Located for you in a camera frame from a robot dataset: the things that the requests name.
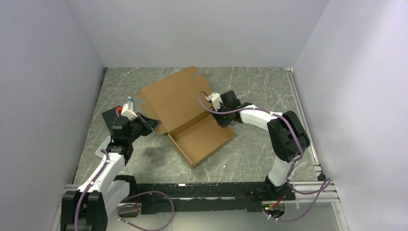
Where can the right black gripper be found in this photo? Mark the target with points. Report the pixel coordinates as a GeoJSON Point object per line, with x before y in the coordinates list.
{"type": "Point", "coordinates": [220, 121]}

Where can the brown cardboard box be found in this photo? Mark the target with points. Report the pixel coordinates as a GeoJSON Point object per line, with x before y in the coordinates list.
{"type": "Point", "coordinates": [176, 101]}

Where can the green white glue stick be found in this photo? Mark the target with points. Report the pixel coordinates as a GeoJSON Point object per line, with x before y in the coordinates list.
{"type": "Point", "coordinates": [130, 102]}

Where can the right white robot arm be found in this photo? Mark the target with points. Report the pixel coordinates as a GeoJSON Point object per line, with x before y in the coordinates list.
{"type": "Point", "coordinates": [288, 137]}

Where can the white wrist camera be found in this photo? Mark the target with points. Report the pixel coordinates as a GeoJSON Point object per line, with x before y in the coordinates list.
{"type": "Point", "coordinates": [215, 100]}
{"type": "Point", "coordinates": [126, 110]}

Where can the left black rectangular pad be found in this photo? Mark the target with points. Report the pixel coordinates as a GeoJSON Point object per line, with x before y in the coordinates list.
{"type": "Point", "coordinates": [113, 122]}

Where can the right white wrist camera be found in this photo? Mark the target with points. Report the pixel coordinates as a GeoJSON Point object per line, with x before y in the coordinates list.
{"type": "Point", "coordinates": [215, 100]}

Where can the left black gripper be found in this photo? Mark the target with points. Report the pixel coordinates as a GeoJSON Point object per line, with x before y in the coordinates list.
{"type": "Point", "coordinates": [148, 124]}

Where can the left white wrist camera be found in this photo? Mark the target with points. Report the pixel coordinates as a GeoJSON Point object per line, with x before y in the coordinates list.
{"type": "Point", "coordinates": [126, 110]}

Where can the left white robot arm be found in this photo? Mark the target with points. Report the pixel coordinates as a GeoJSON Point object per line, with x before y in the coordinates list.
{"type": "Point", "coordinates": [88, 207]}

